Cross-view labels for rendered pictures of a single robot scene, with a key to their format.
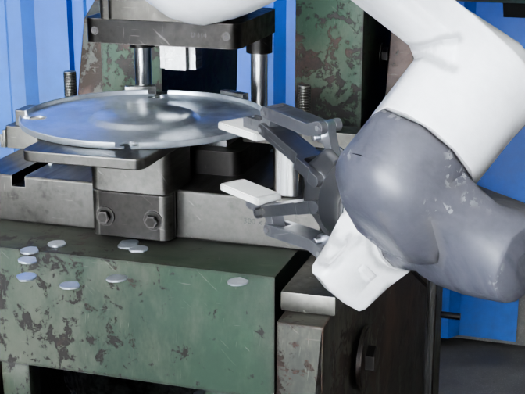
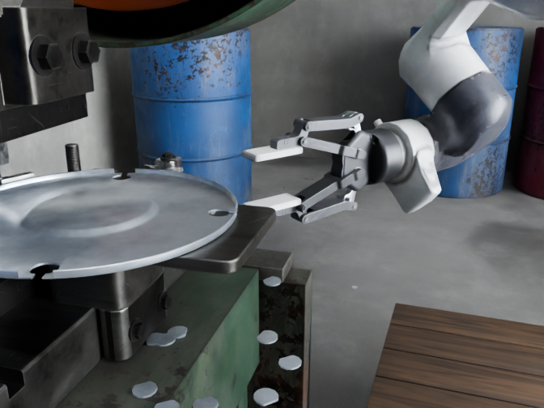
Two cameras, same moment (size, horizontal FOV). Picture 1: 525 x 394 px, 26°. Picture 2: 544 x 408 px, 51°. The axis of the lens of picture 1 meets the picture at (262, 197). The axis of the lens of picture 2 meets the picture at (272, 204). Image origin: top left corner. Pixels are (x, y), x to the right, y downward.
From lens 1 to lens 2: 1.34 m
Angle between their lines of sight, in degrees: 87
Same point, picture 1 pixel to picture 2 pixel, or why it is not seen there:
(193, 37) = (61, 112)
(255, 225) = not seen: hidden behind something
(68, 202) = (69, 359)
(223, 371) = (246, 370)
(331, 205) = (398, 158)
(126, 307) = (213, 383)
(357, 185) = (506, 112)
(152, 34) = (29, 121)
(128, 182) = (146, 277)
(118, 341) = not seen: outside the picture
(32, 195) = (34, 388)
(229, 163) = not seen: hidden behind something
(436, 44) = (463, 33)
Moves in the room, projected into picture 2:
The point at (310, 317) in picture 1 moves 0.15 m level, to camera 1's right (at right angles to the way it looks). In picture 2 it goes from (295, 273) to (288, 233)
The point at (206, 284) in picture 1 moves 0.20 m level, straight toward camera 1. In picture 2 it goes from (240, 308) to (400, 301)
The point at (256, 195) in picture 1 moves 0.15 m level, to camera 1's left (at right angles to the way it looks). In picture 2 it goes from (291, 199) to (301, 247)
